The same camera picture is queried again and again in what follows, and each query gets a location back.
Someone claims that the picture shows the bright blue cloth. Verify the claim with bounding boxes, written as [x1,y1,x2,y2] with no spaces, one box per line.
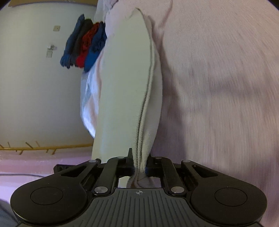
[84,22,108,72]

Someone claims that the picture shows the black cloth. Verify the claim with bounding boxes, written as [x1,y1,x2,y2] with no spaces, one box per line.
[71,19,93,66]

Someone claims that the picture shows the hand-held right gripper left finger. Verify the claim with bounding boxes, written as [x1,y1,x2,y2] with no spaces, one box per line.
[60,148,134,196]

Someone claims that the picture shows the white garment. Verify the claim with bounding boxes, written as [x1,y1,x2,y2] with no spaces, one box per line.
[90,8,164,189]

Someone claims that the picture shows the dark blue cloth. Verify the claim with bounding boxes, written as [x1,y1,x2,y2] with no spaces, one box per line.
[60,14,86,69]

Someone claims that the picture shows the red cloth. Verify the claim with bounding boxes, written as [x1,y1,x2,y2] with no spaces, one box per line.
[75,22,101,68]

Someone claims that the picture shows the white wall hook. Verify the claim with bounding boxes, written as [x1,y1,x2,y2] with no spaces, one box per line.
[46,45,57,58]

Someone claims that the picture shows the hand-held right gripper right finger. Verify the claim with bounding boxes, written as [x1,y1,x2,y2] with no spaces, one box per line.
[145,154,219,196]

